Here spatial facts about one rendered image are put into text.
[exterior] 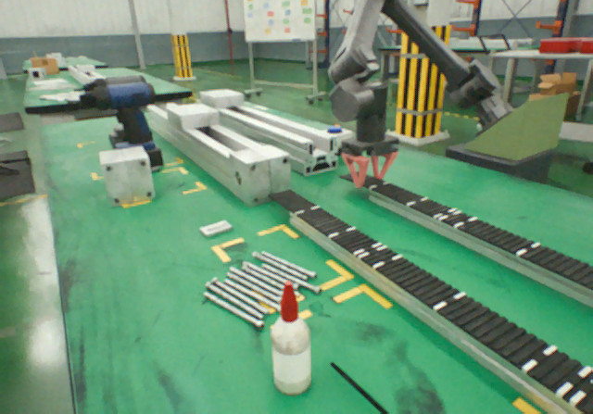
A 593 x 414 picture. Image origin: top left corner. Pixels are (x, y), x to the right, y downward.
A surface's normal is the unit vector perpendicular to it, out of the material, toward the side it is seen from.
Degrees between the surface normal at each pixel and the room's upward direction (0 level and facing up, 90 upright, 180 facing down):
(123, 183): 90
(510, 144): 90
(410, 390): 0
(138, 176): 90
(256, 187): 90
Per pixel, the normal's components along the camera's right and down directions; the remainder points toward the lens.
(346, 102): -0.63, 0.31
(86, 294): -0.04, -0.92
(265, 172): 0.52, 0.31
